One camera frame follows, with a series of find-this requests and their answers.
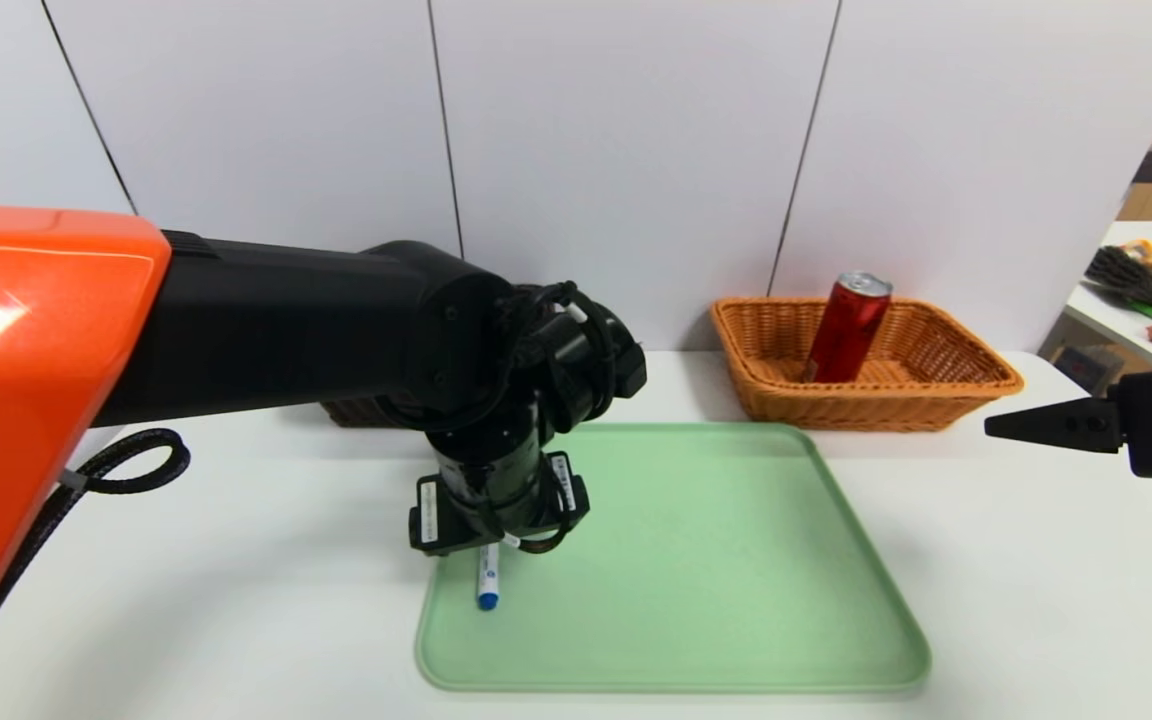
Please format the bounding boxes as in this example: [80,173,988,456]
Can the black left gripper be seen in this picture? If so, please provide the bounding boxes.
[408,429,591,557]

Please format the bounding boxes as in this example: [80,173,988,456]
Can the blue and white marker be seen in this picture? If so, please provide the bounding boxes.
[477,543,502,611]

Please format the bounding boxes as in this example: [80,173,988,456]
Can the red soda can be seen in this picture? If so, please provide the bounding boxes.
[802,270,893,385]

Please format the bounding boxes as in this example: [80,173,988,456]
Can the dark brown wicker basket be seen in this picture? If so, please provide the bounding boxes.
[321,398,409,429]

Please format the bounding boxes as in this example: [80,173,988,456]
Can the orange wicker basket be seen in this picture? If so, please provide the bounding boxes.
[711,297,1025,433]

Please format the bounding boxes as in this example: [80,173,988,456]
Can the dark storage box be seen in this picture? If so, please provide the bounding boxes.
[1054,345,1111,394]

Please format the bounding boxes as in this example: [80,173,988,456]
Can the white round side table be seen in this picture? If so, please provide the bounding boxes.
[1064,222,1152,373]

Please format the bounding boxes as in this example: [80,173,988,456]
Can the black woven mat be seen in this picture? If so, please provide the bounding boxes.
[1084,247,1152,313]

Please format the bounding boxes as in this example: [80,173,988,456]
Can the light green plastic tray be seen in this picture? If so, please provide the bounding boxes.
[417,422,931,693]

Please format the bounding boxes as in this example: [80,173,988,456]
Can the black left camera cable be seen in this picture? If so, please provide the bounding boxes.
[501,282,639,433]

